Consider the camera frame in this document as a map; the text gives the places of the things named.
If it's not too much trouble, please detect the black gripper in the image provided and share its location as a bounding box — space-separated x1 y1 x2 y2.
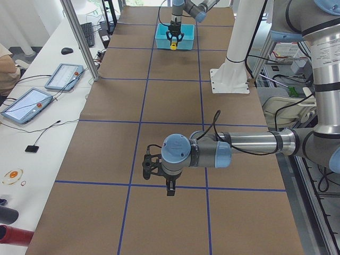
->
166 22 184 49
163 171 182 196

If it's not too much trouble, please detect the yellow beetle toy car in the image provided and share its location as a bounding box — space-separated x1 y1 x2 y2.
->
170 42 177 50

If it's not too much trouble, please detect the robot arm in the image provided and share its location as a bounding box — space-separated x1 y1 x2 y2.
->
157 1 339 196
166 0 220 50

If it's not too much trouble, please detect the light blue plastic bin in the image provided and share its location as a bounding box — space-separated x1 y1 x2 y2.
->
155 23 196 50

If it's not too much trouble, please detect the black computer keyboard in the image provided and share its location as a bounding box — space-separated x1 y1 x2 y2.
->
80 22 95 47

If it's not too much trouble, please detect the black computer mouse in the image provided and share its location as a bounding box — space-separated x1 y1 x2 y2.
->
61 47 74 55

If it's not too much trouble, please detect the far teach pendant tablet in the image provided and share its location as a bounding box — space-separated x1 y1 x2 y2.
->
45 63 84 91

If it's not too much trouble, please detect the teach pendant tablet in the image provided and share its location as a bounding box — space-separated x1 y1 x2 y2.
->
45 63 84 91
1 88 54 124

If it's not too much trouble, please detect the small black square pad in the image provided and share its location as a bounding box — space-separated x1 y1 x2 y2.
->
25 145 39 153

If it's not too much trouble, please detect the orange round sticker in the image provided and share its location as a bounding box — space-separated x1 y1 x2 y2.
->
2 168 23 185

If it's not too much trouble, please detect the near teach pendant tablet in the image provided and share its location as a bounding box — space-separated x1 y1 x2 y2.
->
1 88 54 124

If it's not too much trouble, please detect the black cylinder bottle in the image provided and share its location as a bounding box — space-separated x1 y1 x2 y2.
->
0 206 19 225

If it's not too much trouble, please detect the seated person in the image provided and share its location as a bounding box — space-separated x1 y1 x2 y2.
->
1 44 21 96

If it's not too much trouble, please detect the red cylinder bottle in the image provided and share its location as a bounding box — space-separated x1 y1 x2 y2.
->
1 225 34 247

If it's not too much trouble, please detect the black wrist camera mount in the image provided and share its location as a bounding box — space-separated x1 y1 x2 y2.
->
142 152 163 180

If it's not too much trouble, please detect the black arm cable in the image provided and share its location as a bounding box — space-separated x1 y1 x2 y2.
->
146 109 282 156
157 0 173 27

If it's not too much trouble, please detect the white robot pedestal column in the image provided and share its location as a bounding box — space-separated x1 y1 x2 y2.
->
210 0 267 94

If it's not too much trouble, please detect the aluminium frame post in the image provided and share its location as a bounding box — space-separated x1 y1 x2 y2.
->
60 0 99 82

